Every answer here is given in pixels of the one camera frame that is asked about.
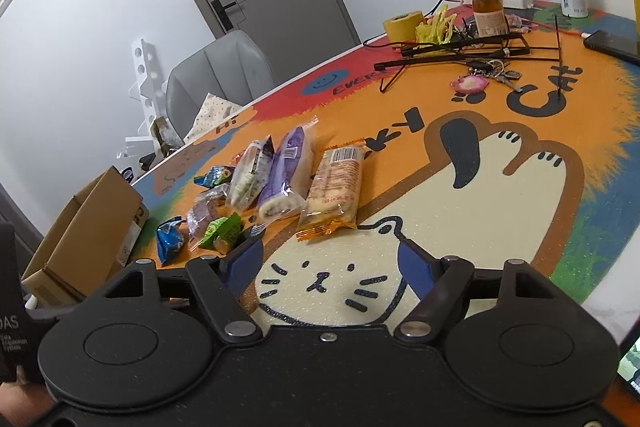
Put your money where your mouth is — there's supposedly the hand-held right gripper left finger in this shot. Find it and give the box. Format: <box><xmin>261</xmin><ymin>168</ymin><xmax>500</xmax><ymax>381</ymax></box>
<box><xmin>102</xmin><ymin>238</ymin><xmax>264</xmax><ymax>344</ymax></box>

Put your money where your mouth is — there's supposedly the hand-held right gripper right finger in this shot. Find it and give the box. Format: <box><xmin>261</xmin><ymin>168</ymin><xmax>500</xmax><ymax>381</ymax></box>
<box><xmin>393</xmin><ymin>238</ymin><xmax>563</xmax><ymax>340</ymax></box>

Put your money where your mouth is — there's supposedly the green small snack packet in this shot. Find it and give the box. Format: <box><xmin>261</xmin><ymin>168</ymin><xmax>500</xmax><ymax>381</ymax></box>
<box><xmin>197</xmin><ymin>213</ymin><xmax>245</xmax><ymax>254</ymax></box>

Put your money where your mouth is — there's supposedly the clear dark snack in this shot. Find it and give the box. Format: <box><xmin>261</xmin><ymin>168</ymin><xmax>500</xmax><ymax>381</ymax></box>
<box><xmin>186</xmin><ymin>184</ymin><xmax>231</xmax><ymax>252</ymax></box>

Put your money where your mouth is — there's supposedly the blue small snack packet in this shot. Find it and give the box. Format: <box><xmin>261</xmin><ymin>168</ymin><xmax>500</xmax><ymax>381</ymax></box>
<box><xmin>156</xmin><ymin>217</ymin><xmax>188</xmax><ymax>267</ymax></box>

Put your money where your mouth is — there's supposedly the clear sandwich packet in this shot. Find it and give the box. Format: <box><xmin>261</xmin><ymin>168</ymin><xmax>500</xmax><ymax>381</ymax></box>
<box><xmin>225</xmin><ymin>135</ymin><xmax>277</xmax><ymax>210</ymax></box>

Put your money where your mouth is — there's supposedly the blue-green small snack packet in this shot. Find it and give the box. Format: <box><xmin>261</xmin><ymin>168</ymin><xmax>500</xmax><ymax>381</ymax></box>
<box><xmin>194</xmin><ymin>165</ymin><xmax>236</xmax><ymax>188</ymax></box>

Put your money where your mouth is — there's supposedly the purple bread packet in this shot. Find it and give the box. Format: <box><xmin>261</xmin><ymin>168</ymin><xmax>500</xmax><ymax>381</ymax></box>
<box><xmin>256</xmin><ymin>117</ymin><xmax>320</xmax><ymax>224</ymax></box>

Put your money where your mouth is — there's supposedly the cardboard box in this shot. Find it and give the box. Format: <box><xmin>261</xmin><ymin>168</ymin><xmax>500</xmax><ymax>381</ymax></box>
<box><xmin>21</xmin><ymin>166</ymin><xmax>151</xmax><ymax>308</ymax></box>

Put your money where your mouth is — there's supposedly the orange biscuit packet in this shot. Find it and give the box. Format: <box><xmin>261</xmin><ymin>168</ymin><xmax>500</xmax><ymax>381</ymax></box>
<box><xmin>295</xmin><ymin>143</ymin><xmax>365</xmax><ymax>242</ymax></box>

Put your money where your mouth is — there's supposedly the printed cat table mat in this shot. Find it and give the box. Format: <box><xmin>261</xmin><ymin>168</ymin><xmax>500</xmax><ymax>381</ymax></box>
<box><xmin>132</xmin><ymin>0</ymin><xmax>640</xmax><ymax>323</ymax></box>

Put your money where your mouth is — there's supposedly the brown paper box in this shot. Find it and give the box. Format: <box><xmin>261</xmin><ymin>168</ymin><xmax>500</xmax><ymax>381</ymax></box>
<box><xmin>150</xmin><ymin>117</ymin><xmax>183</xmax><ymax>158</ymax></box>

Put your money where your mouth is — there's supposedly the dotted cream cloth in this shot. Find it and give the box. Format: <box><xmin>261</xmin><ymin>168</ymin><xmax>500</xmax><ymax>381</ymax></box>
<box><xmin>185</xmin><ymin>92</ymin><xmax>246</xmax><ymax>142</ymax></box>

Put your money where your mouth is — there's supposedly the grey chair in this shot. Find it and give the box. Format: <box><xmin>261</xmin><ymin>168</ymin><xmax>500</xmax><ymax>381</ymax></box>
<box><xmin>165</xmin><ymin>30</ymin><xmax>277</xmax><ymax>142</ymax></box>

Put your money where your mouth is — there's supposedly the bunch of keys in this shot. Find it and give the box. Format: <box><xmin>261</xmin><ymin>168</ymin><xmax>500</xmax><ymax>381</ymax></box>
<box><xmin>467</xmin><ymin>59</ymin><xmax>523</xmax><ymax>95</ymax></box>

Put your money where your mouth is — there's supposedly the white perforated rack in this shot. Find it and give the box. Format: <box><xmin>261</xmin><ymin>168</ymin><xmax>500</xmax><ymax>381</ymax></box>
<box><xmin>117</xmin><ymin>38</ymin><xmax>173</xmax><ymax>158</ymax></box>

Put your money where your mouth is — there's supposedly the lit screen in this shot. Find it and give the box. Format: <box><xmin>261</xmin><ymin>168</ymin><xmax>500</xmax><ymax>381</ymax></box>
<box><xmin>617</xmin><ymin>337</ymin><xmax>640</xmax><ymax>395</ymax></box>

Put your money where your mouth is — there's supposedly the yellow-green plastic bag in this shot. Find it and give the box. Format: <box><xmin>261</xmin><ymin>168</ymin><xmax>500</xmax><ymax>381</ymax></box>
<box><xmin>415</xmin><ymin>4</ymin><xmax>458</xmax><ymax>44</ymax></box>

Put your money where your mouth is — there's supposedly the yellow tape roll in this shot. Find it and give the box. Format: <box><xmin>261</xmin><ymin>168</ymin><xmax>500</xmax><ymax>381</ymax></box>
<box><xmin>383</xmin><ymin>11</ymin><xmax>426</xmax><ymax>42</ymax></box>

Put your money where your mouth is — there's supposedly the white power strip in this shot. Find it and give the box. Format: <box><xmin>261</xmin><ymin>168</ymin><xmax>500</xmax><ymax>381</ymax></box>
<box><xmin>461</xmin><ymin>0</ymin><xmax>535</xmax><ymax>10</ymax></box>

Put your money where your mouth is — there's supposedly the black phone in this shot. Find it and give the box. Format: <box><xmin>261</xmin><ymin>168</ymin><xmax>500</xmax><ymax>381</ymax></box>
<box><xmin>582</xmin><ymin>29</ymin><xmax>640</xmax><ymax>66</ymax></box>

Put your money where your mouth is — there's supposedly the black wire stand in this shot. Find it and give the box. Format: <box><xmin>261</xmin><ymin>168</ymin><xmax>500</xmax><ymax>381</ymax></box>
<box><xmin>372</xmin><ymin>14</ymin><xmax>563</xmax><ymax>108</ymax></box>

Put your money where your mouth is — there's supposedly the black door handle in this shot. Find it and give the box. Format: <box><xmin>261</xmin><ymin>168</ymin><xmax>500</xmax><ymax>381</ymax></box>
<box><xmin>211</xmin><ymin>0</ymin><xmax>237</xmax><ymax>32</ymax></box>

